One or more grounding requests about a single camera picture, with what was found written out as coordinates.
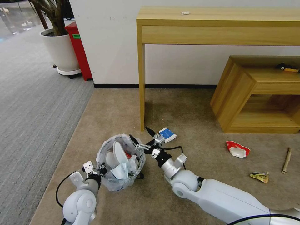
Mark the yellow snack wrapper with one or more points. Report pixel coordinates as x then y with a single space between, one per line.
259 177

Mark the white plant pot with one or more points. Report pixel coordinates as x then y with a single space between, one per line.
61 51

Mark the white paper plate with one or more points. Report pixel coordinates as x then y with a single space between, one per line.
118 152

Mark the small black object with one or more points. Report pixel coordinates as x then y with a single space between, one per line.
281 65

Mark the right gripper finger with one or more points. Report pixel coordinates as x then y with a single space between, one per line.
159 140
136 143

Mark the blue and white carton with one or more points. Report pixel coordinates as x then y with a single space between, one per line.
167 134

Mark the beige carpet rug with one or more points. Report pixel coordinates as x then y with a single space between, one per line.
187 117

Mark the tall wooden desk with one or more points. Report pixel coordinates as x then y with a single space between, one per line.
211 34

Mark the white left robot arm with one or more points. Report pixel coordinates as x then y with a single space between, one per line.
79 206

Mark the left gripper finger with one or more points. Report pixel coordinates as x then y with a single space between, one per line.
103 173
102 166

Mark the red paper scrap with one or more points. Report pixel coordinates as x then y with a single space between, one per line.
127 154

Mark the brown plant trunk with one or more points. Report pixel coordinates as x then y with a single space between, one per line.
57 21

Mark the low wooden cabinet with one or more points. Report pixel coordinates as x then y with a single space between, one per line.
236 93

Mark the white wheeled pot base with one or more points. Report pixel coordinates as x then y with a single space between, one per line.
69 73

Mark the wooden stick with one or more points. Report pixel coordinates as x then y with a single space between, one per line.
286 160

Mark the small yellow object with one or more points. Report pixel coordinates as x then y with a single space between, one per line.
291 69

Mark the crumpled white paper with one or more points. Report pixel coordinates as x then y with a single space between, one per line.
184 13

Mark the trash bin with plastic liner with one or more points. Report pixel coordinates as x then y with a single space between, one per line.
117 184

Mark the crushed red white paper cup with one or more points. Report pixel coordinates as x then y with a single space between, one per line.
238 150

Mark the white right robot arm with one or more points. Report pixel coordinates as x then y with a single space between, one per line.
222 194

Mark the red metal box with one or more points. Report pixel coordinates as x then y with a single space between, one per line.
79 49

